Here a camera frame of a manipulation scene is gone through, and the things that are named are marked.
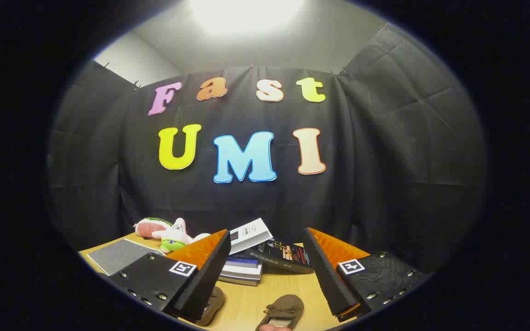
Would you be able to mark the grey fabric storage box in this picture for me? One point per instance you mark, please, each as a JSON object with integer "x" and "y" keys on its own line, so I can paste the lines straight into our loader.
{"x": 118, "y": 255}

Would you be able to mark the brown fuzzy shoe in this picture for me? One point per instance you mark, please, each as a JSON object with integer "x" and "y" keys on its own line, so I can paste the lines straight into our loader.
{"x": 285, "y": 307}
{"x": 213, "y": 303}

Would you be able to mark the blue book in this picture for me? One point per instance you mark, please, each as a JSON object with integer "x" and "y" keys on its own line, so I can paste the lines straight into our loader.
{"x": 242, "y": 262}

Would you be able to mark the ceiling light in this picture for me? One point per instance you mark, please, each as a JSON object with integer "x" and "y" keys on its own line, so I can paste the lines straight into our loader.
{"x": 246, "y": 11}

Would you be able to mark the black leaning book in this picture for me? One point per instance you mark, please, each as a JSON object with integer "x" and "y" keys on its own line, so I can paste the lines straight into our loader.
{"x": 283, "y": 257}

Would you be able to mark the white leaning book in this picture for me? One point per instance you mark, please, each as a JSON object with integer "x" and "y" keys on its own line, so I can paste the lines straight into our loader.
{"x": 249, "y": 234}

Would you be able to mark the white fluffy plush toy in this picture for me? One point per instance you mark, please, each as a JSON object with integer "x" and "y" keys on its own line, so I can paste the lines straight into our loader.
{"x": 202, "y": 237}

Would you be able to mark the thick white book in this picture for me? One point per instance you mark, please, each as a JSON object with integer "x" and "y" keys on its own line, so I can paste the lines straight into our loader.
{"x": 242, "y": 272}

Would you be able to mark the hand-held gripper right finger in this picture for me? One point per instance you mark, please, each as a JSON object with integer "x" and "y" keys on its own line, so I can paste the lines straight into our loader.
{"x": 327, "y": 276}

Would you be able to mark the watermelon plush toy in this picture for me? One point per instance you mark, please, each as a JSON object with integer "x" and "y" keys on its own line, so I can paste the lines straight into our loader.
{"x": 147, "y": 226}

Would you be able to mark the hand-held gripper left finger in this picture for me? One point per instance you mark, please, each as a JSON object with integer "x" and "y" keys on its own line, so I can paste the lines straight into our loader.
{"x": 210, "y": 276}

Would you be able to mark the pink star plush toy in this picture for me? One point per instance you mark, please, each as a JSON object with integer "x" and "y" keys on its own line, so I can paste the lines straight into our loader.
{"x": 173, "y": 236}

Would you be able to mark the black cover book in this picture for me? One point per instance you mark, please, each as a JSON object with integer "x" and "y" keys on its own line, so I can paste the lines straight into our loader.
{"x": 239, "y": 281}

